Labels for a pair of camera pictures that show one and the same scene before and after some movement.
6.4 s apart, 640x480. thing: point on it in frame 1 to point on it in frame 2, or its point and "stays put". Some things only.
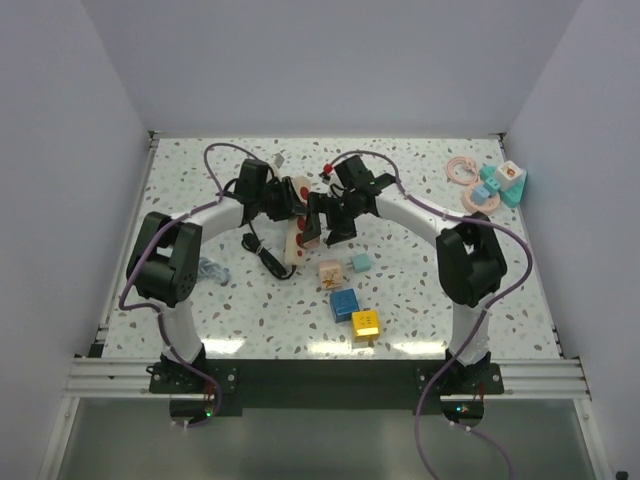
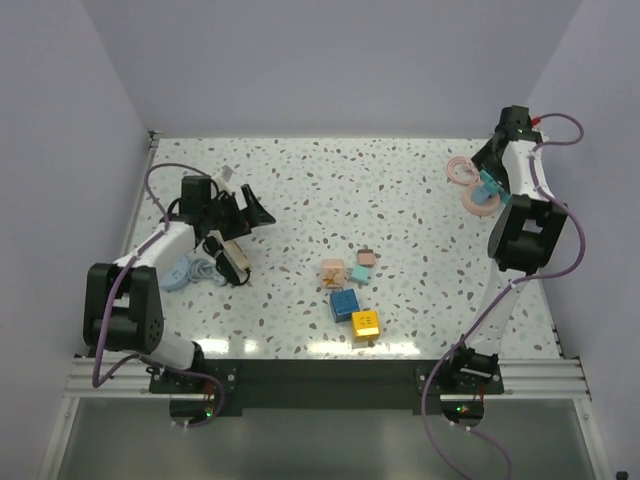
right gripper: x=317 y=203 to x=483 y=157
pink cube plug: x=330 y=273 stays put
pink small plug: x=313 y=244 to x=365 y=257
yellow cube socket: x=365 y=325 stays put
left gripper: x=291 y=203 to x=243 y=220
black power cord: x=270 y=264 to x=213 y=248
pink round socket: x=486 y=207 stays put
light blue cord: x=209 y=270 stays put
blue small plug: x=479 y=195 stays put
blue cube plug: x=343 y=302 stays put
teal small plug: x=362 y=262 to x=360 y=274
